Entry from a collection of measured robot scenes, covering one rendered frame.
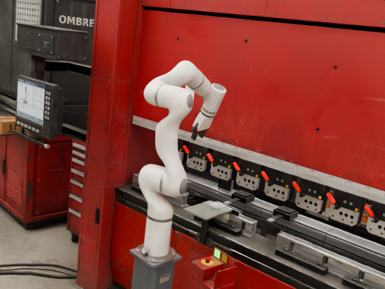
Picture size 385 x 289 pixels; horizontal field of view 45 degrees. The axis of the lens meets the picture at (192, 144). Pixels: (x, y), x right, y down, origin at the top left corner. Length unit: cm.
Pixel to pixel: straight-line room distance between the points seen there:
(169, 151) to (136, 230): 142
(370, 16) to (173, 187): 123
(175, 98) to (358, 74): 97
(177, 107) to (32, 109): 157
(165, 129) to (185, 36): 115
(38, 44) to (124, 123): 77
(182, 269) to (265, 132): 108
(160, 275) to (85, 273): 163
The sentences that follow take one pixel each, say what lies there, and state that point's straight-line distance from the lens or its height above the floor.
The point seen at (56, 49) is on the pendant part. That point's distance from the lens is 308.
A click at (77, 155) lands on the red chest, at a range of 419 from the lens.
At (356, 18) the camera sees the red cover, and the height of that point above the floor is 219.
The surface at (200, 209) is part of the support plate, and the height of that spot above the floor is 100.
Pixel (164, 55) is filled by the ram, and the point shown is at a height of 186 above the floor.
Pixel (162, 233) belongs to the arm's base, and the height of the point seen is 113.
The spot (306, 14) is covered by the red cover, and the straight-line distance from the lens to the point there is 254.
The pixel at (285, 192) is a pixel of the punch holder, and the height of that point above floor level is 123.
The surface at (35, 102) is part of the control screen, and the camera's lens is 326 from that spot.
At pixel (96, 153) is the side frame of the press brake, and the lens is 338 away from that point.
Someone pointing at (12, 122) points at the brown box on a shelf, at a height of 109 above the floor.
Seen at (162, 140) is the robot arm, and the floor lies 157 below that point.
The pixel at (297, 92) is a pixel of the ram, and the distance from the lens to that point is 256.
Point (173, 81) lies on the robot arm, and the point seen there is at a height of 182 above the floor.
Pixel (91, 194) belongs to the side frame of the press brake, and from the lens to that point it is 348.
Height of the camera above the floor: 203
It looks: 14 degrees down
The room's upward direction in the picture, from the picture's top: 7 degrees clockwise
